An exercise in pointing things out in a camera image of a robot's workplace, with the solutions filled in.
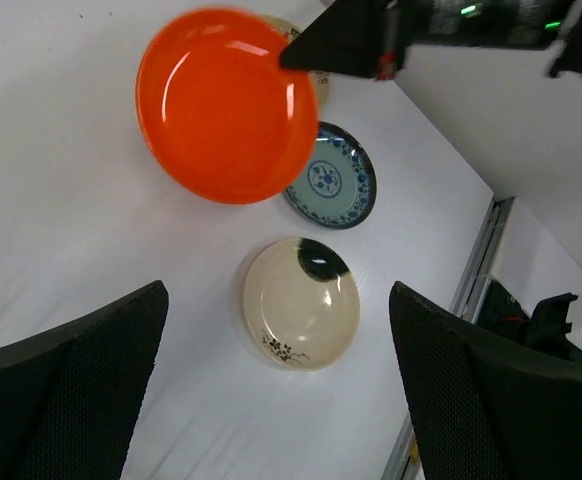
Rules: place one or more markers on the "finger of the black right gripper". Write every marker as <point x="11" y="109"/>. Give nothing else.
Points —
<point x="351" y="38"/>

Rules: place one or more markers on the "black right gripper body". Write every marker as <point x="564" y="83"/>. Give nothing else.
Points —
<point x="511" y="25"/>

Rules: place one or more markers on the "beige plate far right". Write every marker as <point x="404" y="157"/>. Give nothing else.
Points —
<point x="289" y="31"/>

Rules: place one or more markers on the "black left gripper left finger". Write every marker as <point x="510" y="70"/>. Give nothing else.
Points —
<point x="70" y="397"/>

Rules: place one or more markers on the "aluminium rail table edge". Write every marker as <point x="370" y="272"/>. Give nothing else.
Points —
<point x="466" y="304"/>

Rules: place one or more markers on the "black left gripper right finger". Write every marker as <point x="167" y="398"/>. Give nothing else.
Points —
<point x="484" y="407"/>

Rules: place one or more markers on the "beige plate with black patch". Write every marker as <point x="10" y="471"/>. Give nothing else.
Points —
<point x="301" y="304"/>

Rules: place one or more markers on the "blue floral plate right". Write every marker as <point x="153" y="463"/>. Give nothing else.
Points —
<point x="337" y="188"/>

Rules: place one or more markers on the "orange plastic plate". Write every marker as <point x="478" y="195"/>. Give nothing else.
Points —
<point x="219" y="113"/>

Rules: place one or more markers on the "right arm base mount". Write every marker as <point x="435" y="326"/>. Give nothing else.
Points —
<point x="553" y="328"/>

